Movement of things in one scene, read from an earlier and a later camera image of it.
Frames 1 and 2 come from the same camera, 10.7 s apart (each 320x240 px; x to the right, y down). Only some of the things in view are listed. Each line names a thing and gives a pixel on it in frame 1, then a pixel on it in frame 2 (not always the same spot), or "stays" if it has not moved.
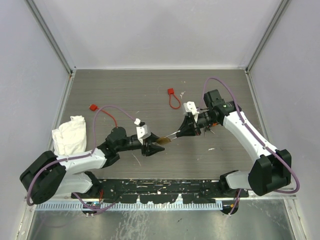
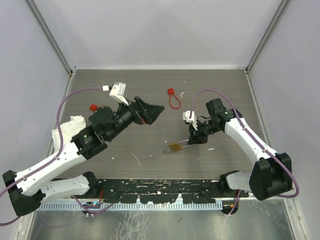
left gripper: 150,148 to 144,112
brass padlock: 165,140 to 176,147
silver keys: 182,93 stays
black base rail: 160,191 stays
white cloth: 70,137 stays
